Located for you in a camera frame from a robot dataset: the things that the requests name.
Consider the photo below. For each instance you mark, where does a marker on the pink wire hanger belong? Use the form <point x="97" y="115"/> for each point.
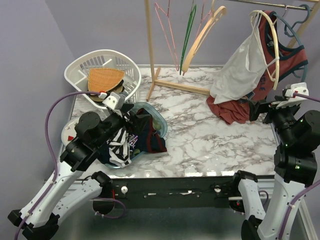
<point x="204" y="19"/>
<point x="163" y="16"/>

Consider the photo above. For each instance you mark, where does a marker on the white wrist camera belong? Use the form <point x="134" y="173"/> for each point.
<point x="114" y="101"/>
<point x="293" y="94"/>

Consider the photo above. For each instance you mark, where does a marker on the white plastic laundry basket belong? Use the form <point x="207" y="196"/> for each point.
<point x="77" y="72"/>

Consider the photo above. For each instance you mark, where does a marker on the watermelon pattern plate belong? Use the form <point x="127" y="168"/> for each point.
<point x="68" y="132"/>

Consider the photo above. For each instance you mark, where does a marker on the cream wooden hanger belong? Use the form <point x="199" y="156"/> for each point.
<point x="274" y="77"/>

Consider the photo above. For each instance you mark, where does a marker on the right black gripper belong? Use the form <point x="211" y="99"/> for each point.
<point x="256" y="107"/>

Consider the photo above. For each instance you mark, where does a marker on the green plastic hanger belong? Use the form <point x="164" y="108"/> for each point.
<point x="187" y="33"/>

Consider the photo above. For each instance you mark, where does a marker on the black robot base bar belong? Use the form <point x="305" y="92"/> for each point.
<point x="169" y="193"/>

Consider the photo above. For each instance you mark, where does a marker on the clear blue plastic bin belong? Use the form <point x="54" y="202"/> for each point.
<point x="162" y="125"/>

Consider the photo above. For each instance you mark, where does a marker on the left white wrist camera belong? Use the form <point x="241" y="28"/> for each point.
<point x="114" y="101"/>

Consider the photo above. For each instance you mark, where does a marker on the wooden clothes rack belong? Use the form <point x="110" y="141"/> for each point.
<point x="155" y="72"/>

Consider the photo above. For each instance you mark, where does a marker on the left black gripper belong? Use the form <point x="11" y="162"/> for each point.
<point x="129" y="125"/>

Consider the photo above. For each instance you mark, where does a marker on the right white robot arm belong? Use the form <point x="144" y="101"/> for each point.
<point x="295" y="169"/>

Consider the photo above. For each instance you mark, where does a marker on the tan wooden hanger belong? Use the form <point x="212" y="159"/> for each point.
<point x="213" y="17"/>

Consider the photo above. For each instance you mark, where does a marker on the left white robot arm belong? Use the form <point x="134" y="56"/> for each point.
<point x="41" y="217"/>

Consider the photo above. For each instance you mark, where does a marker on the white tank top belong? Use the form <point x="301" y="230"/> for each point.
<point x="242" y="73"/>

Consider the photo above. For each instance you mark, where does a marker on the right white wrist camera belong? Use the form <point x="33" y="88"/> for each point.
<point x="293" y="94"/>

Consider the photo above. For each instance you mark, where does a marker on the pile of dark clothes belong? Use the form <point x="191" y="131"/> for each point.
<point x="147" y="140"/>

